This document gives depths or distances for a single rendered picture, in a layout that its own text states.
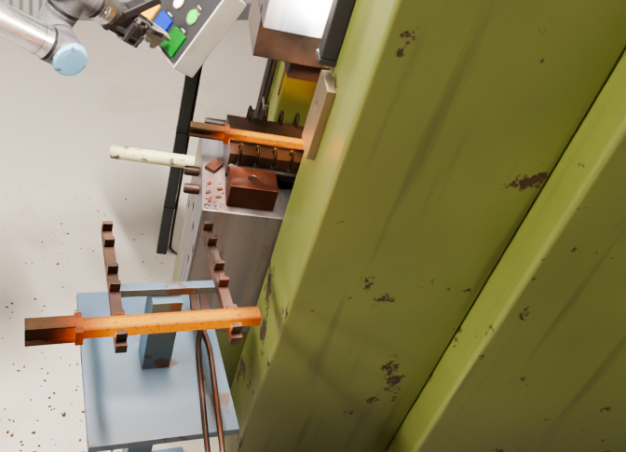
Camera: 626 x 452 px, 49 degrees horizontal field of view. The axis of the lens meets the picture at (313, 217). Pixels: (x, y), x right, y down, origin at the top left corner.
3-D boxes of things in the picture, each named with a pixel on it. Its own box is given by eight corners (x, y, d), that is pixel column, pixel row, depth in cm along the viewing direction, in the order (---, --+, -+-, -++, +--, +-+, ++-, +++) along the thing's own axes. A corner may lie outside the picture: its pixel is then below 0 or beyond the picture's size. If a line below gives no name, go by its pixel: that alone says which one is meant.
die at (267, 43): (251, 55, 159) (261, 18, 153) (247, 18, 174) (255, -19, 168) (419, 86, 170) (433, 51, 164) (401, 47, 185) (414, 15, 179)
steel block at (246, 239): (177, 327, 196) (201, 209, 168) (180, 237, 224) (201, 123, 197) (362, 341, 210) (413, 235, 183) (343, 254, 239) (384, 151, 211)
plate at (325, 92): (306, 159, 148) (327, 90, 138) (301, 135, 155) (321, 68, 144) (314, 160, 149) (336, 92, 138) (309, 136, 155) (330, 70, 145)
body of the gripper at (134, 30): (129, 36, 205) (95, 18, 195) (145, 13, 203) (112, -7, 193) (139, 49, 200) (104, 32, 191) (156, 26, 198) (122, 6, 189)
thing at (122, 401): (88, 453, 133) (88, 447, 132) (76, 298, 161) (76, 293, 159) (238, 433, 145) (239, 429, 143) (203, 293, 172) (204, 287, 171)
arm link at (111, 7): (100, -19, 190) (112, -3, 184) (114, -10, 193) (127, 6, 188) (82, 7, 192) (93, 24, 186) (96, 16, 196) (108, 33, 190)
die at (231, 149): (224, 176, 181) (230, 150, 176) (223, 133, 196) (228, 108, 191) (374, 196, 192) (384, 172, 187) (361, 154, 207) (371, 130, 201)
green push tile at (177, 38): (170, 57, 208) (184, 36, 206) (160, 44, 212) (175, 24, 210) (174, 59, 209) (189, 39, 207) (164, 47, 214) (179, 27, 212)
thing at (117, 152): (108, 162, 224) (110, 149, 221) (110, 153, 228) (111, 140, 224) (242, 180, 235) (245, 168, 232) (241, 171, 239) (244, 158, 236)
